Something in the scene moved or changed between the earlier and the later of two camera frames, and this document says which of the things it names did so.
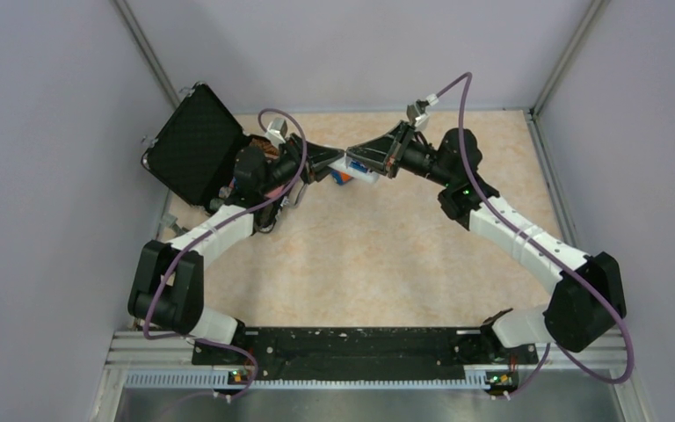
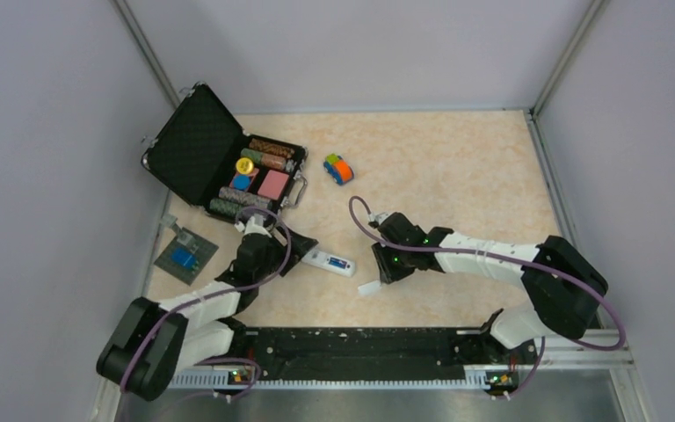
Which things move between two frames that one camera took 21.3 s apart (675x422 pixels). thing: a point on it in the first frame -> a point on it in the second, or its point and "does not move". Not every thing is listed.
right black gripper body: x=420 y=160 -> x=395 y=261
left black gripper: x=319 y=157 -> x=301 y=245
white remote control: x=341 y=165 -> x=342 y=266
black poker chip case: x=195 y=149 does not move
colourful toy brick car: x=340 y=178 does not move
